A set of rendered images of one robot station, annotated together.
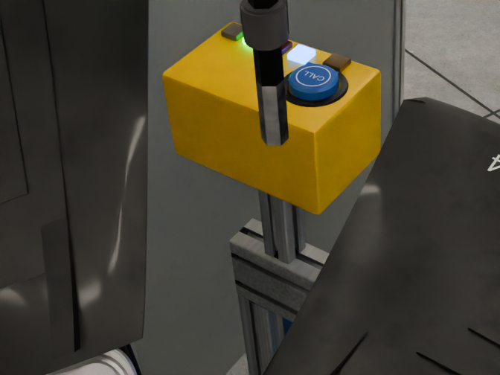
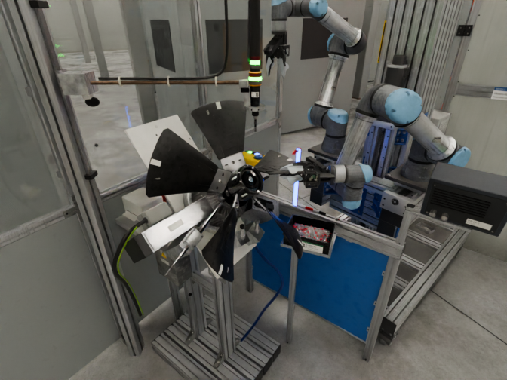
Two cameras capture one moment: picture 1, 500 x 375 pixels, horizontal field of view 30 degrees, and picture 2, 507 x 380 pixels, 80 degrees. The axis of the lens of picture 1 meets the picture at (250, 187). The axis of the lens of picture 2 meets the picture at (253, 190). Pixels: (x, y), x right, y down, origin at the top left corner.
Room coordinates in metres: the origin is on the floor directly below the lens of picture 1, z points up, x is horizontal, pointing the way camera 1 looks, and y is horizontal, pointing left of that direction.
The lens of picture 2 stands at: (-0.90, 0.08, 1.74)
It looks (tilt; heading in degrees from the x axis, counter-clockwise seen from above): 30 degrees down; 356
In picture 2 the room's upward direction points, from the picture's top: 1 degrees counter-clockwise
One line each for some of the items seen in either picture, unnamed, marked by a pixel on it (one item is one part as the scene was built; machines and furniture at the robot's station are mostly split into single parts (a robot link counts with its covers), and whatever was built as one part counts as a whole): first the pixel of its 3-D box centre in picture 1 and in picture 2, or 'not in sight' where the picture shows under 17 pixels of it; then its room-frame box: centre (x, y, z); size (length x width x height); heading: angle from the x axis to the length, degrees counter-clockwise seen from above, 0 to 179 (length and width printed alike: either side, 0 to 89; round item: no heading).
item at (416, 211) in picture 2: not in sight; (437, 217); (0.03, -0.72, 1.04); 0.24 x 0.03 x 0.03; 48
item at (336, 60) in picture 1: (336, 62); not in sight; (0.64, -0.08, 1.08); 0.02 x 0.02 x 0.01; 48
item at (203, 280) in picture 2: not in sight; (206, 282); (0.23, 0.25, 0.56); 0.19 x 0.04 x 0.04; 48
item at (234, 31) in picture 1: (234, 31); not in sight; (0.71, 0.00, 1.08); 0.02 x 0.02 x 0.01; 48
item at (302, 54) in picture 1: (301, 54); not in sight; (0.66, -0.06, 1.08); 0.02 x 0.02 x 0.01; 48
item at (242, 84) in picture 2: not in sight; (252, 94); (0.19, 0.00, 1.50); 0.09 x 0.07 x 0.10; 83
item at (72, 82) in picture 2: not in sight; (77, 82); (0.26, 0.61, 1.54); 0.10 x 0.07 x 0.09; 83
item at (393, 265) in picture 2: not in sight; (379, 313); (0.10, -0.64, 0.39); 0.04 x 0.04 x 0.78; 48
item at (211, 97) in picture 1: (274, 119); (252, 163); (0.65, -0.03, 1.02); 0.16 x 0.10 x 0.11; 48
